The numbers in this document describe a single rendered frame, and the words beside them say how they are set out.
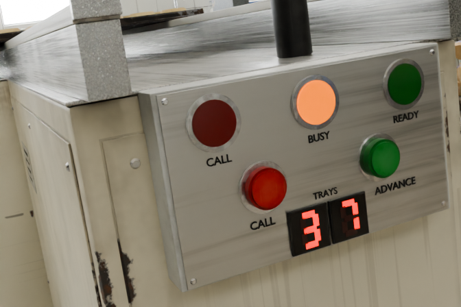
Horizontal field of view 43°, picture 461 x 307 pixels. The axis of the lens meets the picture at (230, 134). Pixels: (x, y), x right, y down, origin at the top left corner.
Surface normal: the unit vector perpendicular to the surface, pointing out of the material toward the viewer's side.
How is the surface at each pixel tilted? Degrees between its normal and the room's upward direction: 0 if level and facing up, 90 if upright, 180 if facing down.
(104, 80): 90
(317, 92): 90
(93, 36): 90
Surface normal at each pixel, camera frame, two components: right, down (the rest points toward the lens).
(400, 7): -0.91, 0.19
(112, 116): 0.40, 0.11
